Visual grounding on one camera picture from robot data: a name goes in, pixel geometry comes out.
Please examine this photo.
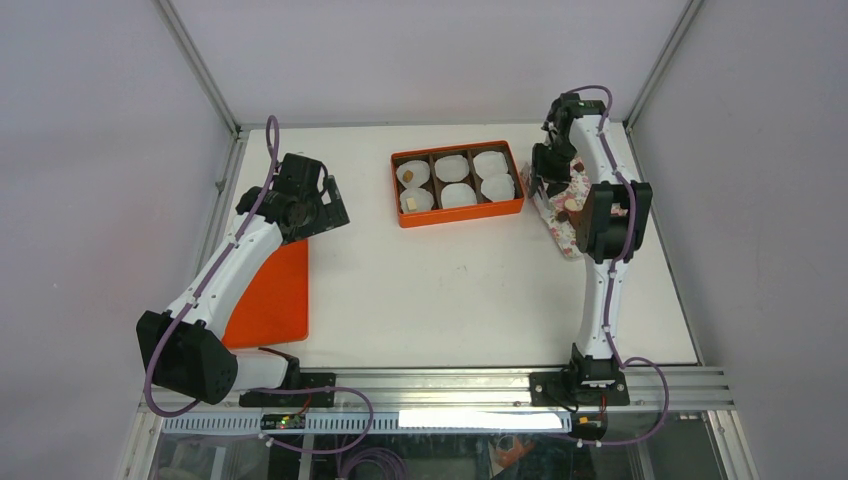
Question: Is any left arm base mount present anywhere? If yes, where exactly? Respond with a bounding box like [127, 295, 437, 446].
[238, 372, 337, 409]

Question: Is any orange box lid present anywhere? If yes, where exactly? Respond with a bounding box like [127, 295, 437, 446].
[222, 240, 309, 349]

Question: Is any orange chocolate box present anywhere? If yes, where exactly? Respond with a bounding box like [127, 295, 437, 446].
[390, 140, 524, 228]

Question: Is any white paper cup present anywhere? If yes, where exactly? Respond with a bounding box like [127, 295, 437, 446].
[434, 154, 470, 183]
[399, 187, 435, 214]
[480, 173, 516, 202]
[395, 160, 430, 189]
[473, 151, 509, 180]
[440, 182, 478, 209]

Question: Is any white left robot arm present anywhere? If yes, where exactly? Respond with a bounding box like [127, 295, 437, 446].
[136, 153, 350, 409]

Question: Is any floral tray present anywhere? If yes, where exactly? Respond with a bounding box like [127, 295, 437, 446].
[519, 155, 631, 261]

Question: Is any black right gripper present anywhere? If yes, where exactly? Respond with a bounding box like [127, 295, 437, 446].
[530, 137, 578, 202]

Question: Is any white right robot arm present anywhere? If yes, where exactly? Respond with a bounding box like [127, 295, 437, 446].
[526, 87, 653, 405]

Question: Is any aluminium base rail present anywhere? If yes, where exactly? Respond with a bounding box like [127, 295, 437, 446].
[158, 366, 736, 436]

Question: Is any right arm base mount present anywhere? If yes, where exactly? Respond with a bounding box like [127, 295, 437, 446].
[528, 370, 630, 409]

